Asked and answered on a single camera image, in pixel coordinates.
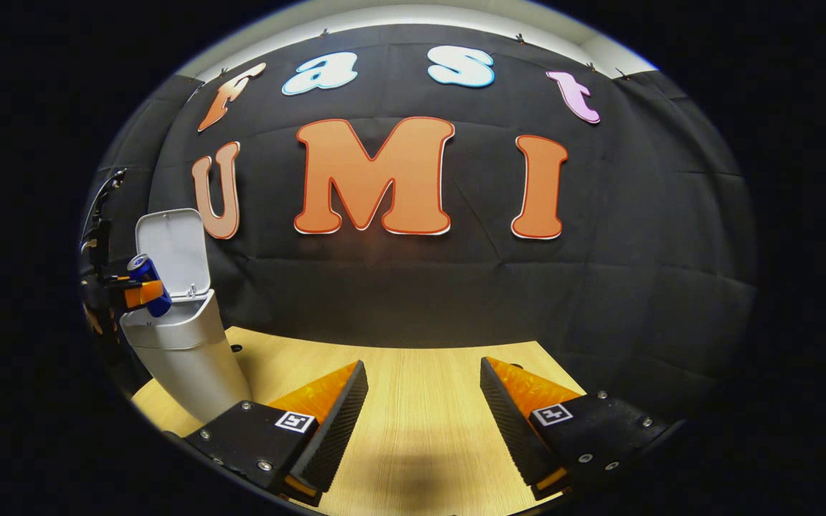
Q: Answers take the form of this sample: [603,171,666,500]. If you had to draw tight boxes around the wooden desktop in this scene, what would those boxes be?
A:
[131,326,586,516]

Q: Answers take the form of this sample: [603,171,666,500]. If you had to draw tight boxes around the black backdrop cloth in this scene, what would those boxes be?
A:
[82,23,756,416]

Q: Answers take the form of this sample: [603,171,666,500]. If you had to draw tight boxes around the white desktop garbage bin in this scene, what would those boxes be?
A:
[119,208,252,424]

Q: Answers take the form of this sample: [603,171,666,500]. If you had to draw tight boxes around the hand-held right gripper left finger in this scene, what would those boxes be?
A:
[184,360,369,508]

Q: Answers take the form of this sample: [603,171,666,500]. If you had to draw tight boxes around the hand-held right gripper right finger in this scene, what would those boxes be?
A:
[480,357,679,502]

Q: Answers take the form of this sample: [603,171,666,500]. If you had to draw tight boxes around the blue pop can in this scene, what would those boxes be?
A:
[127,253,172,317]

